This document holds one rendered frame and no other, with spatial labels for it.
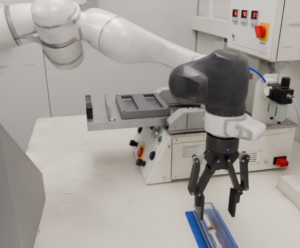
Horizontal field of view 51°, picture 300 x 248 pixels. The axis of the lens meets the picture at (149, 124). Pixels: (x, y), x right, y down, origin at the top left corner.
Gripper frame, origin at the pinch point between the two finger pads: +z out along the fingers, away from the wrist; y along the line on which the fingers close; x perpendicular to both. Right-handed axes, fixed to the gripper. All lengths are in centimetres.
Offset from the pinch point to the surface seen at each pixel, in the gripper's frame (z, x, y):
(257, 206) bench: 9.8, -11.2, -17.5
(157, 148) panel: -1.7, -31.7, 10.1
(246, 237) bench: 9.8, 1.4, -8.5
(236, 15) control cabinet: -43, -55, -23
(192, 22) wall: -32, -191, -43
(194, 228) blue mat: 9.7, -4.2, 4.0
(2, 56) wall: -11, -182, 100
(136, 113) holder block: -14.0, -33.8, 16.8
